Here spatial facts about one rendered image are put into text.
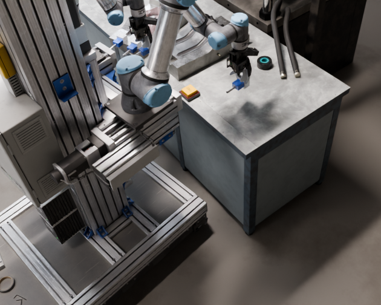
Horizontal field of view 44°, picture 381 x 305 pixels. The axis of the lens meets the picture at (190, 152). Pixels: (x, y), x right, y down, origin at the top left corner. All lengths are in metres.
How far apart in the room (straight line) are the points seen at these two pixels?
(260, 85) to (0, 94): 1.26
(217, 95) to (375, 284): 1.32
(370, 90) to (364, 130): 0.43
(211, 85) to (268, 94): 0.31
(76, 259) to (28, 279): 0.26
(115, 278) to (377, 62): 2.64
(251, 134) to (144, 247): 0.86
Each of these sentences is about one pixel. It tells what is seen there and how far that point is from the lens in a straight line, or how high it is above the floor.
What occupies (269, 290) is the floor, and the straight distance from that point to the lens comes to 2.69.
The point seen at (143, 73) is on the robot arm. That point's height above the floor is 1.29.
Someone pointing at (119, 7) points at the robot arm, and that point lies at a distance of 2.28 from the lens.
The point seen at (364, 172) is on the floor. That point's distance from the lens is 3.23.
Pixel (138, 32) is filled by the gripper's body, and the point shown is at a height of 1.08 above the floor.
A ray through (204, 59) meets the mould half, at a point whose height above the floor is 0.86.
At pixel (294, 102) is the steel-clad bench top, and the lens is 2.42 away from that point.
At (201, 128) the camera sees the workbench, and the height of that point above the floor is 0.60.
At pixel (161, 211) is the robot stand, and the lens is 2.72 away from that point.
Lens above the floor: 2.44
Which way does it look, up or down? 49 degrees down
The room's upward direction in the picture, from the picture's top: 7 degrees counter-clockwise
